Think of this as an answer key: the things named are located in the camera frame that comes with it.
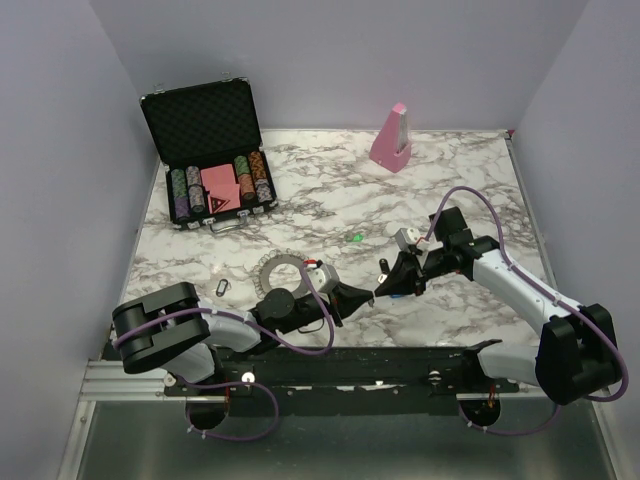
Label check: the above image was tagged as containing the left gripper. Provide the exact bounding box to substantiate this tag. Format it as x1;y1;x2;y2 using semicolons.
279;281;374;336

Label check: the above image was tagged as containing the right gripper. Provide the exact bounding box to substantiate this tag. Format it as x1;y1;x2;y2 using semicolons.
375;245;451;296

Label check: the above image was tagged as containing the steel disc with keyrings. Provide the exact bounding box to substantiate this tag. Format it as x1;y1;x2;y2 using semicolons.
253;250;309;298

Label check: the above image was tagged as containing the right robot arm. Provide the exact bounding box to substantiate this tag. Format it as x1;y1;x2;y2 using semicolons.
375;207;623;405

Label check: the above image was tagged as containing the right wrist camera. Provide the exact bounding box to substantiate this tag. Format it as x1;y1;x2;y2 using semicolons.
394;228;422;251

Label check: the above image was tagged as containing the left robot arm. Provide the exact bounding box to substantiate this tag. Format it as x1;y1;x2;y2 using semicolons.
112;282;374;395

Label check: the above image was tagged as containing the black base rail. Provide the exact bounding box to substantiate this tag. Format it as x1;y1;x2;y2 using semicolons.
162;347;523;428

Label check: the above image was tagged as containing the black poker chip case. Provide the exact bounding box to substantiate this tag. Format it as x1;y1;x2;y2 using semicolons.
140;78;277;230

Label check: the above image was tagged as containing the pink metronome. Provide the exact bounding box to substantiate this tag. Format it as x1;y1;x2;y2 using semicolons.
369;103;411;173

